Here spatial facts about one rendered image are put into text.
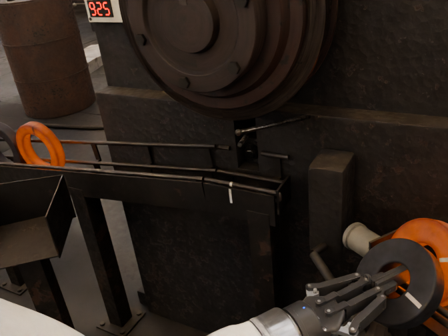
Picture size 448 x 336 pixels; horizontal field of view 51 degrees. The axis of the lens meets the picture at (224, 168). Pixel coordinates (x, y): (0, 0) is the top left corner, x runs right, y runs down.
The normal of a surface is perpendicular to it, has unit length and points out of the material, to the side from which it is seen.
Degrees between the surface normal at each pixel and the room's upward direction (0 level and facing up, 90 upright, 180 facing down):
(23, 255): 5
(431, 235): 62
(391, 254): 44
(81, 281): 0
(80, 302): 0
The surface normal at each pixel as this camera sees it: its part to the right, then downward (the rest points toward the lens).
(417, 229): -0.85, -0.18
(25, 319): 0.78, -0.62
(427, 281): -0.72, -0.45
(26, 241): -0.19, -0.86
